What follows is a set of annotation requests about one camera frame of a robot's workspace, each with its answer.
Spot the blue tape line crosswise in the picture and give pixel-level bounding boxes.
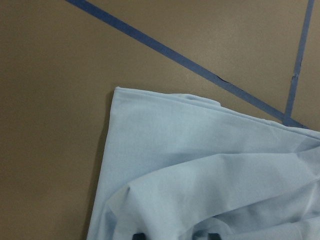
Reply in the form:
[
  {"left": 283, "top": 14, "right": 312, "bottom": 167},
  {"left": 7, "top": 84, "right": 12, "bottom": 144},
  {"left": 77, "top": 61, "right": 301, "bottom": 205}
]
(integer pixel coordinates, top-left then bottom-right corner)
[{"left": 68, "top": 0, "right": 308, "bottom": 129}]

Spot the light blue t-shirt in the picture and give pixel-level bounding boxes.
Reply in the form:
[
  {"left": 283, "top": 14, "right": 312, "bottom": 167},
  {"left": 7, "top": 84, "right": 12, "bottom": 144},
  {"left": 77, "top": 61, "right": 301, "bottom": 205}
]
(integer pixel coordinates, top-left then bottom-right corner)
[{"left": 87, "top": 87, "right": 320, "bottom": 240}]

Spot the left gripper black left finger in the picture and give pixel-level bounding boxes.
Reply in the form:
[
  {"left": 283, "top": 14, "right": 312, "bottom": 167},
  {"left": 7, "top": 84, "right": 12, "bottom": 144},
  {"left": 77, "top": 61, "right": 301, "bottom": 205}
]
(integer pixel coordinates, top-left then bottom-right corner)
[{"left": 132, "top": 233, "right": 146, "bottom": 240}]

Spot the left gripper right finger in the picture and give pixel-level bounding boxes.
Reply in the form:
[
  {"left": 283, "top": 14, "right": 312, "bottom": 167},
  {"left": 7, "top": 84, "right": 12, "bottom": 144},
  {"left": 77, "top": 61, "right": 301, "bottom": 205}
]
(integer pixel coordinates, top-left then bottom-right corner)
[{"left": 207, "top": 233, "right": 222, "bottom": 240}]

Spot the blue tape line far lengthwise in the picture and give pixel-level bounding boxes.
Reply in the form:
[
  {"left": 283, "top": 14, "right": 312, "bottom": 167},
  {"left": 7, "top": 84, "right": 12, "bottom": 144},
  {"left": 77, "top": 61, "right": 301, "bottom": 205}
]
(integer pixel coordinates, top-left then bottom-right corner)
[{"left": 283, "top": 0, "right": 315, "bottom": 122}]

